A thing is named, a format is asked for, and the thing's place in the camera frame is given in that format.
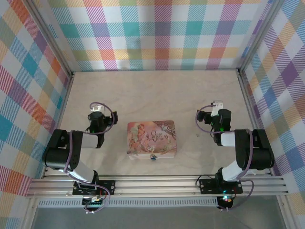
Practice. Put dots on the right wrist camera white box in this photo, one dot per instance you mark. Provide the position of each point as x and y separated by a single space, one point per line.
218 105

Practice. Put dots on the small teal padlock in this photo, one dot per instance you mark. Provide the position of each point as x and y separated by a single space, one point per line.
152 157

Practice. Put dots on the pink fairy print tin box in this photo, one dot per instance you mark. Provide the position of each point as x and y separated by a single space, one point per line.
152 138

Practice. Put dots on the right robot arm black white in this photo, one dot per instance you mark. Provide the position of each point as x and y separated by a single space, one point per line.
257 150

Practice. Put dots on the long aluminium mounting rail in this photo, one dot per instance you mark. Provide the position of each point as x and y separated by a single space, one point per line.
155 187

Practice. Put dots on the aluminium table side rail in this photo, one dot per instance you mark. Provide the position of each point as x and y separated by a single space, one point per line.
252 119
59 124

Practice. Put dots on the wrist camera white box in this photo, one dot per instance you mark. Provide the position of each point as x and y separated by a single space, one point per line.
97 109
218 105

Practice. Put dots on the aluminium frame post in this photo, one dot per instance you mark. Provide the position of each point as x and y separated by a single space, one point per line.
261 35
51 35

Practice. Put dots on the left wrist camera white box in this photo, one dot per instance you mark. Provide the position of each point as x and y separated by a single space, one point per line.
97 109

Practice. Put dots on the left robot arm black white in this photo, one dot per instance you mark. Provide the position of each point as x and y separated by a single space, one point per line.
57 155

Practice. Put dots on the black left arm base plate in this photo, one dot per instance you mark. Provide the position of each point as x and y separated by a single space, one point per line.
107 187

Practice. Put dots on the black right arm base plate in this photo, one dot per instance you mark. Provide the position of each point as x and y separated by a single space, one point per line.
207 186

